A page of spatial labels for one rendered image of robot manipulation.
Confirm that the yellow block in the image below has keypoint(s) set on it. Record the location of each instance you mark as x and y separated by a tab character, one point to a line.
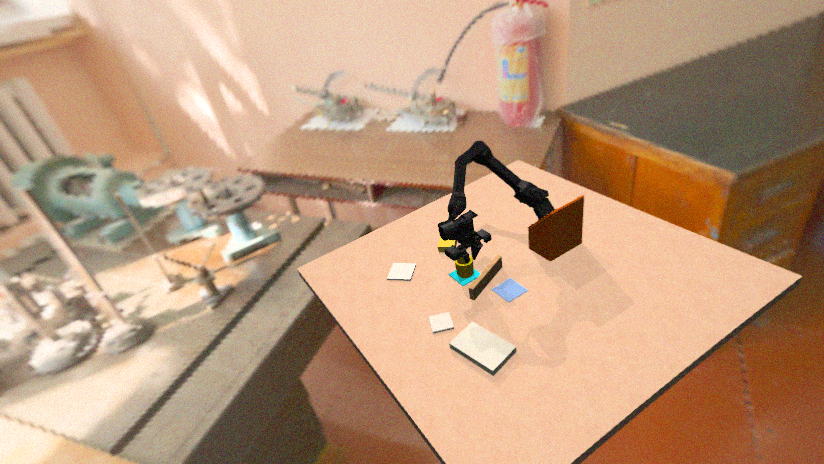
442	245

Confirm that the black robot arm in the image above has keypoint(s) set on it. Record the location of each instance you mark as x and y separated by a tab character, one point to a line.
525	192

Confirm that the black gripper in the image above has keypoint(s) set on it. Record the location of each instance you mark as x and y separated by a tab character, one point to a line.
467	240

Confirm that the yellow cup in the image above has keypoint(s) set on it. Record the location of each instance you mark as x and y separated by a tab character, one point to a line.
464	270

